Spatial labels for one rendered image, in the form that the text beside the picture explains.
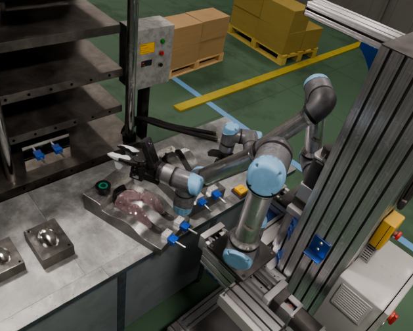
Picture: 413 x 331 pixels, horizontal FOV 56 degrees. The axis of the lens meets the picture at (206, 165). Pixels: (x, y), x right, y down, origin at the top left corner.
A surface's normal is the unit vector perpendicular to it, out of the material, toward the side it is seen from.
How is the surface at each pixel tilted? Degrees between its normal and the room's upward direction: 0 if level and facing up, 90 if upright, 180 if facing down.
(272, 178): 82
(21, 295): 0
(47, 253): 0
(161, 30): 90
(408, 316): 0
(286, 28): 90
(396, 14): 90
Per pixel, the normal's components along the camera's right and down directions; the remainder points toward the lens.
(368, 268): 0.15, -0.75
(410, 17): -0.72, 0.36
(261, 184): -0.33, 0.46
